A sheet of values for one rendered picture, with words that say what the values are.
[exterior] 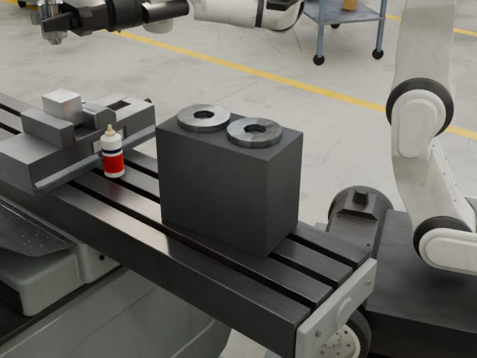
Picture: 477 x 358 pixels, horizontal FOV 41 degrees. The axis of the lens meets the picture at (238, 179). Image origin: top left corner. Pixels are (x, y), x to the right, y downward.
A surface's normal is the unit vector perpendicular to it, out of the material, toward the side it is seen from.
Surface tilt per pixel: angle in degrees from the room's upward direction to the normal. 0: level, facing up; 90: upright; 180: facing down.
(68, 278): 90
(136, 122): 90
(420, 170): 115
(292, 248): 0
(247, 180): 90
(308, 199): 0
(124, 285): 90
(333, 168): 0
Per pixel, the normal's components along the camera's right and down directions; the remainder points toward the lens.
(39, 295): 0.78, 0.32
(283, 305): 0.00, -0.86
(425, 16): -0.21, 0.81
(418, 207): -0.31, 0.48
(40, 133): -0.60, 0.40
